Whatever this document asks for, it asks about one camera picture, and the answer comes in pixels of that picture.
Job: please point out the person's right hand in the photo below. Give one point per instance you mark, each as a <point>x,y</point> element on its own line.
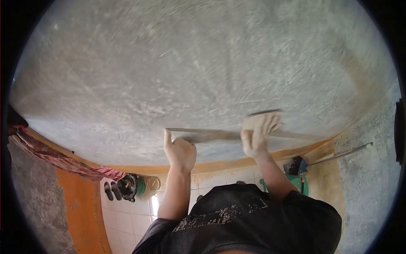
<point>257,143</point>

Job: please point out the person's left hand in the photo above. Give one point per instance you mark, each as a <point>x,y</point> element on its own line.
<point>180,155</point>

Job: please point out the person's right fingers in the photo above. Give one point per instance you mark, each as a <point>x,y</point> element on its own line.
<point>270,123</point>

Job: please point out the person's left fingers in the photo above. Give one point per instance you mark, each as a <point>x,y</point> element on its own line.
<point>185,142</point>

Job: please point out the person's right thumb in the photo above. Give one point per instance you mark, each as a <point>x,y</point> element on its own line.
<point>245,137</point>

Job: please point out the person's left thumb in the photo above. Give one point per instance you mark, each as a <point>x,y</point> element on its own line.
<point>167,139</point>

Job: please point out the tan float with black edge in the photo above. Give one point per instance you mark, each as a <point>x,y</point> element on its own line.
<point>252,122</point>

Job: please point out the long metal straightedge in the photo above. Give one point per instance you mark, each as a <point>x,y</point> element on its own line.
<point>215,135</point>

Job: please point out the round tan lid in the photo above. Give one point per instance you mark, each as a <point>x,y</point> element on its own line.
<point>154,183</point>

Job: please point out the blue and black power tool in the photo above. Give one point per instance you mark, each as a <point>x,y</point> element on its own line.
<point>295,166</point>

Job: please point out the green plastic basket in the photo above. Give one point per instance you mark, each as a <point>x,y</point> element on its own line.
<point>141,186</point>

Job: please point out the black bucket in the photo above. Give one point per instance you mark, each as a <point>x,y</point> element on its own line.
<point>127,187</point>

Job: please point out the green plastic container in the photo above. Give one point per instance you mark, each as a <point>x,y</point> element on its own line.
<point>296,183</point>

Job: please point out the black slipper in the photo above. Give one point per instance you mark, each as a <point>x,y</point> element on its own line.
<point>116,190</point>
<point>108,191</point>

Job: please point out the thin metal pipe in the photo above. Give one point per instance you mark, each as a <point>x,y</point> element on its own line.
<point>342,154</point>

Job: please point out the person's body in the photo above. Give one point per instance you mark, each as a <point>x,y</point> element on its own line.
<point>247,222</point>

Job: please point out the red patterned cloth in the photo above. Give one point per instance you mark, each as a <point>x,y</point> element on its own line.
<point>60,158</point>

